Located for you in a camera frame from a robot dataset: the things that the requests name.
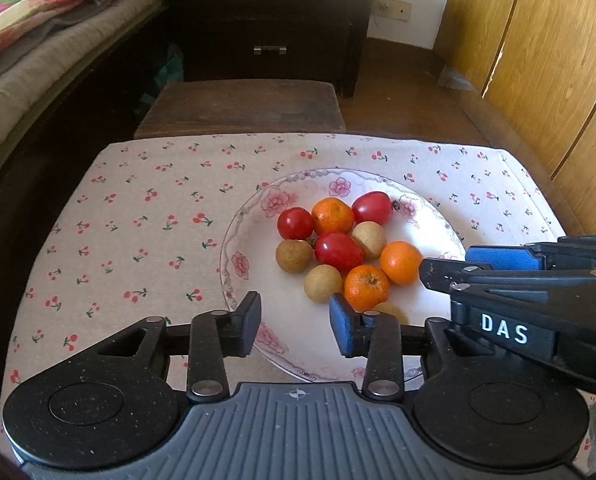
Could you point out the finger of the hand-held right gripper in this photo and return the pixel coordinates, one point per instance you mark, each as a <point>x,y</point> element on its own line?
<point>503,257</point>
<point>448,275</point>

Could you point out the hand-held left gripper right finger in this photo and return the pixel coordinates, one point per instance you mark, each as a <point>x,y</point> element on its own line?
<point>340,327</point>

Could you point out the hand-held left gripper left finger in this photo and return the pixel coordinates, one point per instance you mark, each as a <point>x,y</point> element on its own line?
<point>248,322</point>

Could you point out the small orange mandarin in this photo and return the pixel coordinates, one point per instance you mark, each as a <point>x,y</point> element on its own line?
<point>400,262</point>
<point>366,287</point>
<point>332,215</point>

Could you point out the brown longan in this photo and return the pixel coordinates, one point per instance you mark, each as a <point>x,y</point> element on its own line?
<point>294,256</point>
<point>322,283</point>
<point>370,240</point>

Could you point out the red cherry tomato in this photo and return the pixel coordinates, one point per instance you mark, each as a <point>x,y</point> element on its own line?
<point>339,250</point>
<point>371,208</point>
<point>295,223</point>

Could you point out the white floral plate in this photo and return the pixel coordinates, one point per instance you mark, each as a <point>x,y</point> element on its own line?
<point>258,240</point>

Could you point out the cherry print tablecloth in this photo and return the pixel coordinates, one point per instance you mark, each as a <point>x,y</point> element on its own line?
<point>128,240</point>

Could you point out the yellow wooden wardrobe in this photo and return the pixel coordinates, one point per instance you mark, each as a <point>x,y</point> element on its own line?
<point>543,60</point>

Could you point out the dark wooden stool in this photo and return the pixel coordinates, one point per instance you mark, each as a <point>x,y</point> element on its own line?
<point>238,107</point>

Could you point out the bed with floral quilt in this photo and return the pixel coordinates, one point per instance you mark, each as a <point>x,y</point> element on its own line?
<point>93,125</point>

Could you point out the teal plastic bag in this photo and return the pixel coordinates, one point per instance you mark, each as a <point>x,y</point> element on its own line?
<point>170,72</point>

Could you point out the dark wooden nightstand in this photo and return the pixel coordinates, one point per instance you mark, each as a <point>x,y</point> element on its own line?
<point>303,20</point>

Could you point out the bed with colourful blanket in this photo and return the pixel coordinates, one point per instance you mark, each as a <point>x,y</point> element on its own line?
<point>43,70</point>

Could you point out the red yellow floral blanket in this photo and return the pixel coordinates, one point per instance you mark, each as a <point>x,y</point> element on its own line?
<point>38,5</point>

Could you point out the beige wall socket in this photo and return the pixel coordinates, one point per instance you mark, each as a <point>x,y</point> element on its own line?
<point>393,9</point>

